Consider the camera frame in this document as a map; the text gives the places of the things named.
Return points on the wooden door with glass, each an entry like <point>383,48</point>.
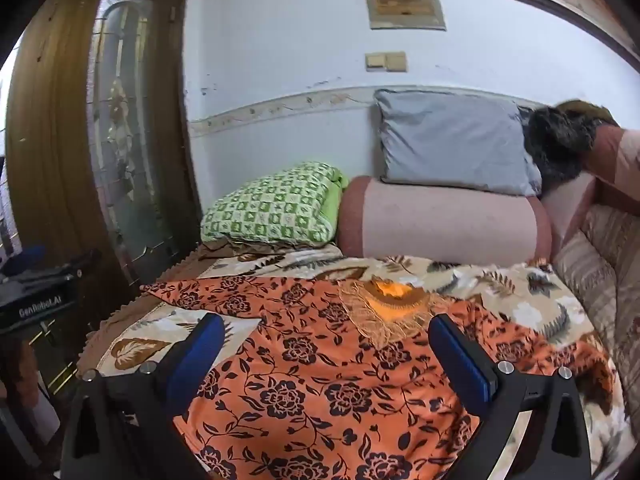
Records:
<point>55,135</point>

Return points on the small wall plaque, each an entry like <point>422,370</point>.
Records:
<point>405,5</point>

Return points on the striped beige sofa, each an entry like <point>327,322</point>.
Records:
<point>590,275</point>

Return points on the pink bolster pillow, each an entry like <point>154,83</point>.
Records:
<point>440,220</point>

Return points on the beige wall light switch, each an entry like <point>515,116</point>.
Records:
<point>386,61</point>

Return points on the leaf printed beige blanket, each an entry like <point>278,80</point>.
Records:
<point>510,285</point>

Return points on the black fuzzy cloth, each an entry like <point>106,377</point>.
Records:
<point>555,145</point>

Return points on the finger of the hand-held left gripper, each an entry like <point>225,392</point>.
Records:
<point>80,262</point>

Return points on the pink sofa cushion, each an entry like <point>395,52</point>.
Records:
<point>620,160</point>

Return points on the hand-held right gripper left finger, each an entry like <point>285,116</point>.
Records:
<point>197,355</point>

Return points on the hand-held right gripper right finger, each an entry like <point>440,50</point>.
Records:
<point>460,360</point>

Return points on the grey pillow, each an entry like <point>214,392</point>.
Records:
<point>450,135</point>

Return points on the orange black floral garment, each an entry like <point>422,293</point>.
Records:
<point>310,385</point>

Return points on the green checkered pillow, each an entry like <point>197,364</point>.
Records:
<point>270,205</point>

